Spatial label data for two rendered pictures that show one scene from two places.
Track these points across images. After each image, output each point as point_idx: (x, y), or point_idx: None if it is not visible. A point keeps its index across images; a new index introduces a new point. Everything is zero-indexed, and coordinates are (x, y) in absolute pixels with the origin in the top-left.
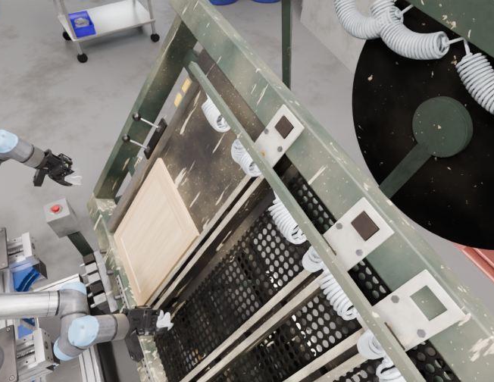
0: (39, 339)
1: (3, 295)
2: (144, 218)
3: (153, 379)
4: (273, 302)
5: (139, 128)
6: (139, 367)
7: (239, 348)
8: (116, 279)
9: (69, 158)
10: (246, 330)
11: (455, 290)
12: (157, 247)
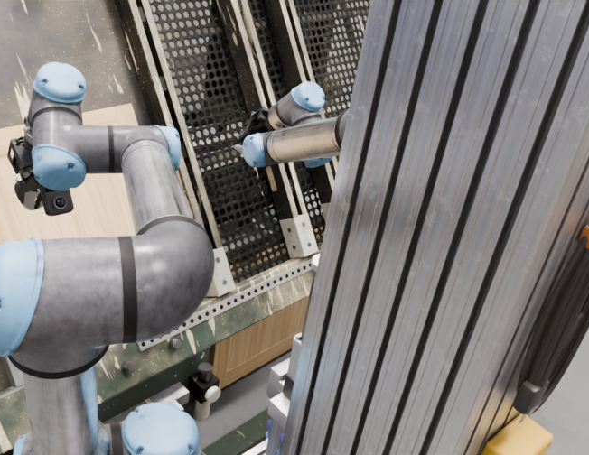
0: (287, 362)
1: (307, 125)
2: (55, 233)
3: (281, 271)
4: (235, 2)
5: None
6: (268, 309)
7: (264, 71)
8: (143, 348)
9: (10, 154)
10: (251, 51)
11: None
12: (116, 210)
